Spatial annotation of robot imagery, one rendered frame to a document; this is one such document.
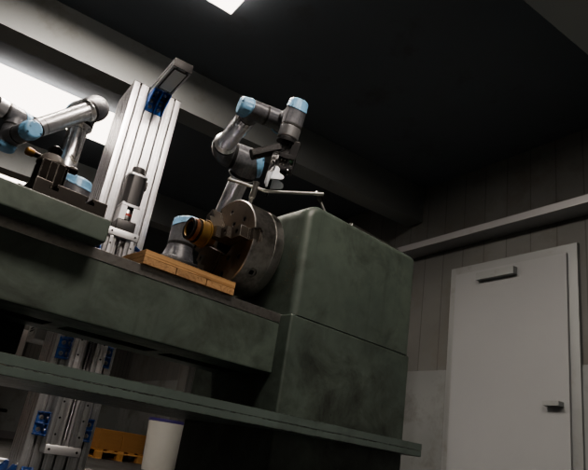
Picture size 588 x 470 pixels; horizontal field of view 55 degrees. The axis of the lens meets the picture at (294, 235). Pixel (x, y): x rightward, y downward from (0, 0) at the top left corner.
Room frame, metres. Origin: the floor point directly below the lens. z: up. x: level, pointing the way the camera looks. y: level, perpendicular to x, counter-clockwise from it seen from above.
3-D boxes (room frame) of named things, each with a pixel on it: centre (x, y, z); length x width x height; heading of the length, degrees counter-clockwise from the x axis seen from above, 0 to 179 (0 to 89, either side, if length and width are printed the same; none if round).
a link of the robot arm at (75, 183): (2.18, 0.92, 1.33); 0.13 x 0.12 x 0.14; 53
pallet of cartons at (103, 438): (9.60, 2.35, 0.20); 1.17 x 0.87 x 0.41; 31
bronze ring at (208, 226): (1.73, 0.30, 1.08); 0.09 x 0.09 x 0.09; 40
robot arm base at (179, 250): (2.43, 0.50, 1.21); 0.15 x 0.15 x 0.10
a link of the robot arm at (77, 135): (2.26, 1.03, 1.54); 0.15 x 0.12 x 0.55; 53
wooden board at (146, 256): (1.67, 0.38, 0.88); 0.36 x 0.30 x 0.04; 40
